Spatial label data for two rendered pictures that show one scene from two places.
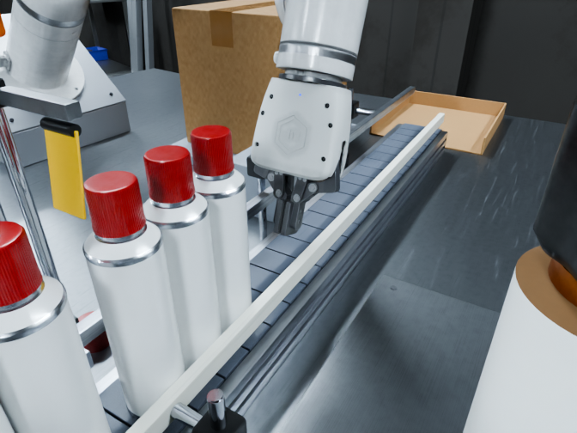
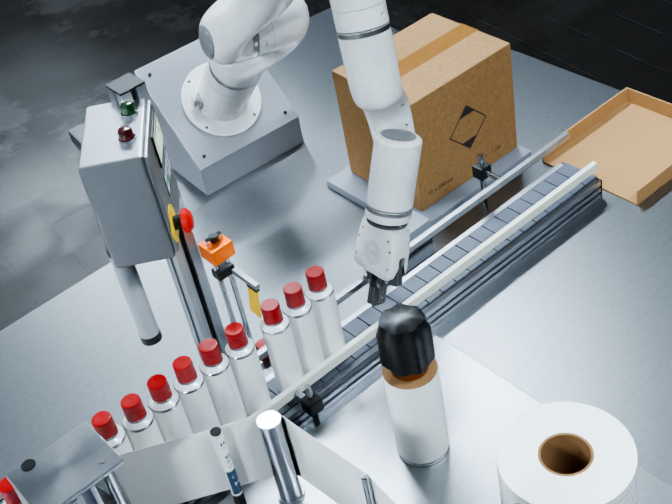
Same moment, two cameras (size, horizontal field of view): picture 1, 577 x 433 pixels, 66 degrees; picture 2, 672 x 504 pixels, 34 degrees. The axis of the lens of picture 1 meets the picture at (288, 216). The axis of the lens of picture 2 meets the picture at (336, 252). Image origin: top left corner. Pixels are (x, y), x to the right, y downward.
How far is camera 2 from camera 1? 1.55 m
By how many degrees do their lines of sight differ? 23
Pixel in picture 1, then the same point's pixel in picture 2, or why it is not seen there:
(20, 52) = (210, 101)
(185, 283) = (301, 338)
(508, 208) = (602, 278)
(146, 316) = (283, 353)
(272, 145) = (363, 255)
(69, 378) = (255, 373)
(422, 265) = (487, 326)
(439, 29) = not seen: outside the picture
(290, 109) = (371, 238)
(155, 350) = (287, 366)
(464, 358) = (446, 389)
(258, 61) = not seen: hidden behind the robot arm
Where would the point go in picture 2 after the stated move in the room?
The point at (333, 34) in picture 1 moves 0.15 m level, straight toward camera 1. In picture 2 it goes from (388, 207) to (355, 262)
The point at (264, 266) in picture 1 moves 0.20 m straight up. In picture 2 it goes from (365, 320) to (348, 240)
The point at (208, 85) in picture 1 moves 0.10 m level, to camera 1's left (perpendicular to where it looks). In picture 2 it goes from (363, 135) to (320, 133)
